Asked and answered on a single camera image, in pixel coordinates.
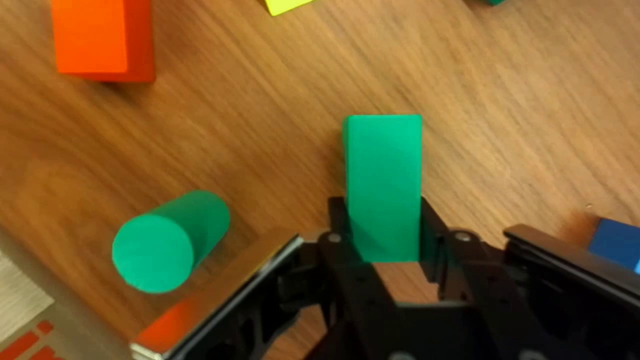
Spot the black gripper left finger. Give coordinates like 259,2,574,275
323,195,371,279

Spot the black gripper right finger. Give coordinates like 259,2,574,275
417,197,453,284

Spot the green cylinder block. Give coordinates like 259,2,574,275
112,190,232,294

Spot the blue rectangular block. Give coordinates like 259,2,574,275
587,218,640,273

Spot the orange rectangular block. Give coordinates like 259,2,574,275
49,0,156,82

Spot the cardboard box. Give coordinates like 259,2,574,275
0,252,63,360

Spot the yellow block left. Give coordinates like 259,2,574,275
264,0,314,15

